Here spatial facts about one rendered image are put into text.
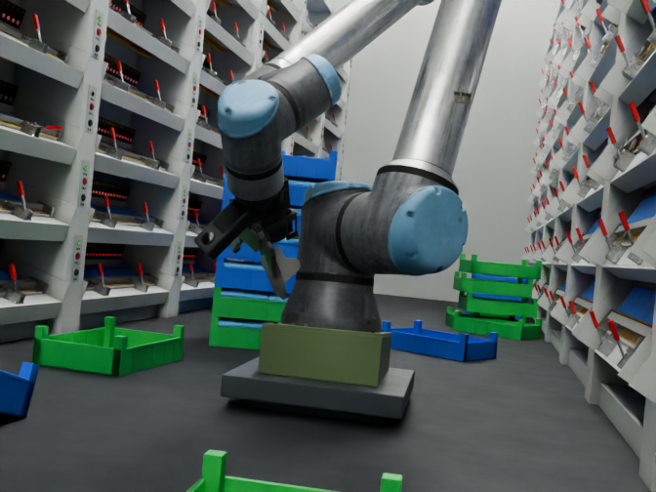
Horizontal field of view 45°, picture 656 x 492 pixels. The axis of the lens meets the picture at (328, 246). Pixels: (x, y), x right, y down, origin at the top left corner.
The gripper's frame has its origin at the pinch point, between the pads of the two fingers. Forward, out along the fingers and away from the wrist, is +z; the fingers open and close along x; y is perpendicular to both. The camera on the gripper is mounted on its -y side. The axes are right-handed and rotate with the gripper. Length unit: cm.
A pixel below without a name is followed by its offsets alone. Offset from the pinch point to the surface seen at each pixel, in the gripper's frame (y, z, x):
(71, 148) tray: -1, 20, 84
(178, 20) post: 64, 32, 146
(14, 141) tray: -16, 4, 74
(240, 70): 104, 82, 176
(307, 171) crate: 50, 35, 54
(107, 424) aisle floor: -34.4, 0.8, -10.4
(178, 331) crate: -4, 42, 32
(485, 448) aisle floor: 12.3, 11.1, -45.4
